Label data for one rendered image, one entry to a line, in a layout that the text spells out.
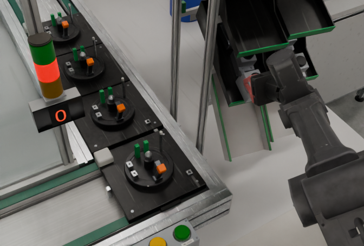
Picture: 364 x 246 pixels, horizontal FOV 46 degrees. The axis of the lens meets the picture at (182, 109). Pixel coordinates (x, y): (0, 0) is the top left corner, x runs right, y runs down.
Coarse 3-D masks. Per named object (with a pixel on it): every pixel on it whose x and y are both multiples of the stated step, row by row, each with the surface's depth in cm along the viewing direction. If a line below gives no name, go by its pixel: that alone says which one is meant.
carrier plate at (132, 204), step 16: (128, 144) 129; (176, 144) 129; (176, 160) 125; (112, 176) 120; (176, 176) 121; (192, 176) 121; (112, 192) 118; (128, 192) 117; (144, 192) 117; (160, 192) 117; (176, 192) 117; (192, 192) 119; (128, 208) 113; (144, 208) 113; (160, 208) 115
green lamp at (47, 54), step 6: (30, 48) 90; (36, 48) 89; (42, 48) 90; (48, 48) 91; (36, 54) 91; (42, 54) 91; (48, 54) 91; (54, 54) 93; (36, 60) 92; (42, 60) 92; (48, 60) 92; (54, 60) 94
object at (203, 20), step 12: (204, 0) 112; (204, 12) 112; (204, 24) 114; (204, 36) 116; (216, 36) 117; (216, 48) 109; (216, 60) 111; (228, 60) 115; (216, 72) 113; (228, 72) 114; (228, 84) 112; (228, 96) 109; (240, 96) 112
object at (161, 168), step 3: (156, 162) 112; (159, 162) 112; (156, 165) 112; (159, 165) 110; (162, 165) 111; (159, 168) 110; (162, 168) 110; (165, 168) 110; (159, 171) 110; (162, 171) 110; (165, 171) 112; (156, 174) 115; (159, 174) 113; (156, 177) 116; (159, 177) 116
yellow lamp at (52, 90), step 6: (60, 78) 99; (42, 84) 97; (48, 84) 97; (54, 84) 97; (60, 84) 99; (42, 90) 99; (48, 90) 98; (54, 90) 98; (60, 90) 100; (48, 96) 99; (54, 96) 100
